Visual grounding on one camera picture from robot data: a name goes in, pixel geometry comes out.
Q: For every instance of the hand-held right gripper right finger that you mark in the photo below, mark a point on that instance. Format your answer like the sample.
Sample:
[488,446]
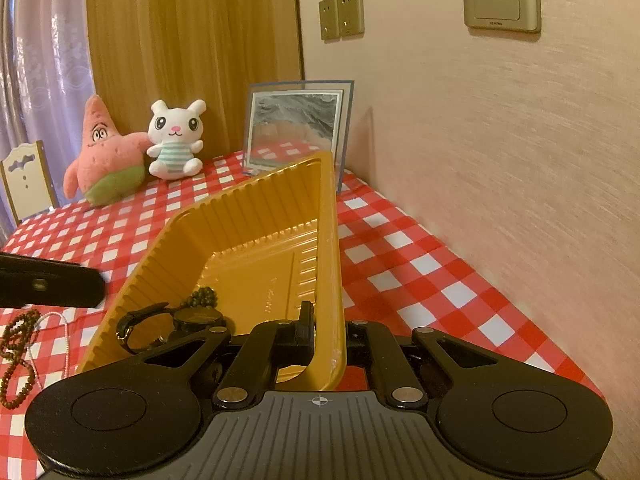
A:
[372,355]

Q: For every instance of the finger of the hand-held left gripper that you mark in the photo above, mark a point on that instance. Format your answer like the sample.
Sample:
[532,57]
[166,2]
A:
[55,280]

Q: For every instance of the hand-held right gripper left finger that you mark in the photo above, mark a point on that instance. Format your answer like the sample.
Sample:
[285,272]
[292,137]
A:
[306,327]

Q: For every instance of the black wrist watch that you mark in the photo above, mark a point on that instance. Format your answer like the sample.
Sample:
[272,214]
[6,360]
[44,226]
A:
[194,316]

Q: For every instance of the gold plastic tray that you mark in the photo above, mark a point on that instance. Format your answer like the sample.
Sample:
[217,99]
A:
[250,210]

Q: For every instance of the red white checkered tablecloth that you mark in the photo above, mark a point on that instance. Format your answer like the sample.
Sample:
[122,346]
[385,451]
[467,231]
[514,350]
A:
[425,270]

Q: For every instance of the white wooden chair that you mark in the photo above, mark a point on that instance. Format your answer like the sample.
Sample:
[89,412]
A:
[27,180]

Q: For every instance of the pink star plush toy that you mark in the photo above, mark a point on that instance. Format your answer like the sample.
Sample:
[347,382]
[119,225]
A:
[107,155]

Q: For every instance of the white bunny plush toy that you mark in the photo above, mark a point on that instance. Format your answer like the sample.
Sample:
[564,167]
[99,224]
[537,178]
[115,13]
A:
[172,145]

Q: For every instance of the sheer white curtain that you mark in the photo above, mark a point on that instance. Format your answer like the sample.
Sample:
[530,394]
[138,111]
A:
[40,60]

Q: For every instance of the yellow curtain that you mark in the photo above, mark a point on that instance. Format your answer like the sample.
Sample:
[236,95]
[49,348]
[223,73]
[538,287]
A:
[200,35]

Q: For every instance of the picture frame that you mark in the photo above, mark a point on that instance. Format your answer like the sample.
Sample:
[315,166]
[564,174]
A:
[295,115]

